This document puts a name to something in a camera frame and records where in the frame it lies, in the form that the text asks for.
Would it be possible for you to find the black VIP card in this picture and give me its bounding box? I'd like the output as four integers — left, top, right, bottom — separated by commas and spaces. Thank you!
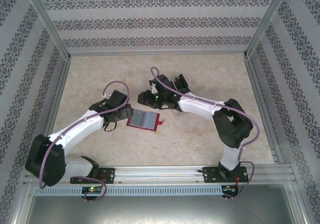
131, 109, 144, 127

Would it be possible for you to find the red card holder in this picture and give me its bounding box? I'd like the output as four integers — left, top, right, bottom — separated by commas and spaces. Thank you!
126, 108, 165, 132

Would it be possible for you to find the black card with gold chip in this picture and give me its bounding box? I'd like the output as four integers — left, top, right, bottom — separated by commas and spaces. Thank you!
174, 74, 189, 90

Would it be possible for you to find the grey metal sheet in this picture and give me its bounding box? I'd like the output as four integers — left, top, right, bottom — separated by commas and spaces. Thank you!
14, 183, 308, 224

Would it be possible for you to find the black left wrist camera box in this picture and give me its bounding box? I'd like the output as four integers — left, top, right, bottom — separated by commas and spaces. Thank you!
109, 90, 126, 107

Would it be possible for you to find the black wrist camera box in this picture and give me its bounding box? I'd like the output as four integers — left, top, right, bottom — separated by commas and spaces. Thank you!
156, 74, 173, 91
109, 90, 126, 107

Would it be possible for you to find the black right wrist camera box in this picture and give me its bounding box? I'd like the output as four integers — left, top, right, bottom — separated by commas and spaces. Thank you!
156, 74, 173, 91

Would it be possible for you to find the thin black cable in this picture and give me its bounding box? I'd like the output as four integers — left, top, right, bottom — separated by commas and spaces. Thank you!
103, 121, 119, 133

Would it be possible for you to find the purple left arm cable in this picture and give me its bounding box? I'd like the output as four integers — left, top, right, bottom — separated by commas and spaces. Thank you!
38, 80, 130, 190

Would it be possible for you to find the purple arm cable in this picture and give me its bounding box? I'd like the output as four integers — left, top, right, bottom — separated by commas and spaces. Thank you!
38, 80, 130, 190
150, 67, 260, 197

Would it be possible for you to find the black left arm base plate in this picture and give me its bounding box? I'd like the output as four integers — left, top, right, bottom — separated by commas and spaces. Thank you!
69, 167, 116, 185

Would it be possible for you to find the aluminium side frame rail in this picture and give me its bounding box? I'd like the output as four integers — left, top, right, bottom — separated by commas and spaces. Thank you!
244, 55, 295, 182
23, 57, 72, 182

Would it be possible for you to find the aluminium mounting rail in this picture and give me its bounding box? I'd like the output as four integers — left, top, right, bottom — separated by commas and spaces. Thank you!
23, 165, 295, 185

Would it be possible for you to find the white slotted cable duct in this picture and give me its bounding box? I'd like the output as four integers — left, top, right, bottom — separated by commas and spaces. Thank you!
33, 185, 223, 197

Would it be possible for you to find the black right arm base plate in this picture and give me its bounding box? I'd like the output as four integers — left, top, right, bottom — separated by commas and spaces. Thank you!
202, 166, 248, 184

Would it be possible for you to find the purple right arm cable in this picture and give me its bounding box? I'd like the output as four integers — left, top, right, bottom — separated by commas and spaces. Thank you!
150, 67, 260, 197

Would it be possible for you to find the aluminium frame post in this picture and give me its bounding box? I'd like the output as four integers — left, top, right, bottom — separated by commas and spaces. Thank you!
21, 0, 72, 60
243, 0, 293, 59

